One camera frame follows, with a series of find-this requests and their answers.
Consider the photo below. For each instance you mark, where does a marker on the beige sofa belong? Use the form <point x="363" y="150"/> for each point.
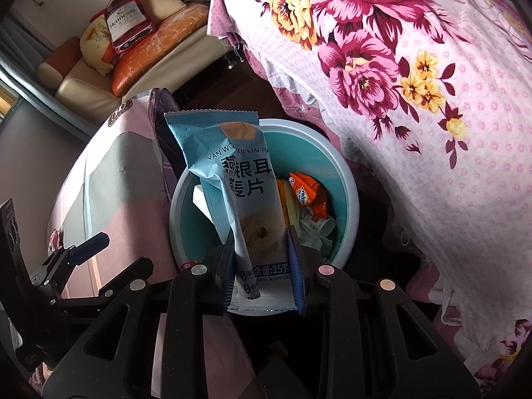
<point x="87" y="87"/>

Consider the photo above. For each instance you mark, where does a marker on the dark purple cloth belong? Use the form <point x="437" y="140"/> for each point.
<point x="166" y="133"/>

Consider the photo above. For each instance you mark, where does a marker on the yellow plush toy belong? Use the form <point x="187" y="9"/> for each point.
<point x="93" y="43"/>

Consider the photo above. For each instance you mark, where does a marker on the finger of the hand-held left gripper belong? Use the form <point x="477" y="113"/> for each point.
<point x="90" y="243"/>
<point x="124" y="272"/>

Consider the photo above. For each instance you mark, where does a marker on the grey curtain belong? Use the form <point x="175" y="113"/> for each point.
<point x="16" y="62"/>

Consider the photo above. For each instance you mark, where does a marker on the yellow wrapper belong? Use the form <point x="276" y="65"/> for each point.
<point x="286" y="203"/>

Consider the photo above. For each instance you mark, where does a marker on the teal plastic bin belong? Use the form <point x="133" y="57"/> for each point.
<point x="324" y="149"/>

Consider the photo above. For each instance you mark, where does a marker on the pink floral bedsheet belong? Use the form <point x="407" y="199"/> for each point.
<point x="436" y="153"/>

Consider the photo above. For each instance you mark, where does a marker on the bottle-shaped pillow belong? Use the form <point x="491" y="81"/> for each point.
<point x="124" y="23"/>

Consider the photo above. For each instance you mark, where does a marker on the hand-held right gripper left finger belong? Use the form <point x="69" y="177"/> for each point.
<point x="228" y="276"/>

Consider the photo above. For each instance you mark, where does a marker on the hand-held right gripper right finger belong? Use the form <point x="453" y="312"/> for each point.
<point x="296" y="276"/>

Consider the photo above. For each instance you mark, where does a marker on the light blue snack packet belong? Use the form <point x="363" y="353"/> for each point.
<point x="245" y="199"/>

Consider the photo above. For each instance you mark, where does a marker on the pink grey patchwork blanket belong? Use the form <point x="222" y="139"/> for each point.
<point x="112" y="166"/>

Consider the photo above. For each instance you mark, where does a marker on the orange snack wrapper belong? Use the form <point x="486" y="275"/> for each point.
<point x="309" y="199"/>

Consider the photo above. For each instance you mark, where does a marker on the beige pillow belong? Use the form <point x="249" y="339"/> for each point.
<point x="160" y="2"/>

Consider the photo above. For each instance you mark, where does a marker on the long orange cushion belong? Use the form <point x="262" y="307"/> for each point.
<point x="153" y="45"/>

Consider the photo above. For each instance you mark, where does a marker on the orange sofa armrest cushion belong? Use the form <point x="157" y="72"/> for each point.
<point x="62" y="52"/>

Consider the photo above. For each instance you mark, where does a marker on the white crumpled wrapper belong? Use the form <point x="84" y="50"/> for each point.
<point x="316" y="232"/>

